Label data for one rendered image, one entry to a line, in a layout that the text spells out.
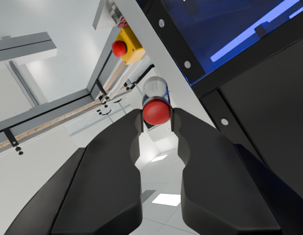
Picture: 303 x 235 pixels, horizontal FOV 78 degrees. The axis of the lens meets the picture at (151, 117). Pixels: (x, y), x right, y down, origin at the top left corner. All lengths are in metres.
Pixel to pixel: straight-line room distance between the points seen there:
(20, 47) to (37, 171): 0.86
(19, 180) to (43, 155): 0.21
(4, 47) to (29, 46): 0.11
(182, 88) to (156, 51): 0.11
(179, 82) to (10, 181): 1.43
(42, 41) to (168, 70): 0.98
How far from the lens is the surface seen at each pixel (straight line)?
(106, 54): 0.85
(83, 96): 1.15
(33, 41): 1.32
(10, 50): 1.28
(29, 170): 1.65
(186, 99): 0.44
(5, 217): 1.67
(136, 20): 0.49
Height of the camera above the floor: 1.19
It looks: level
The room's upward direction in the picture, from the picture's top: 148 degrees clockwise
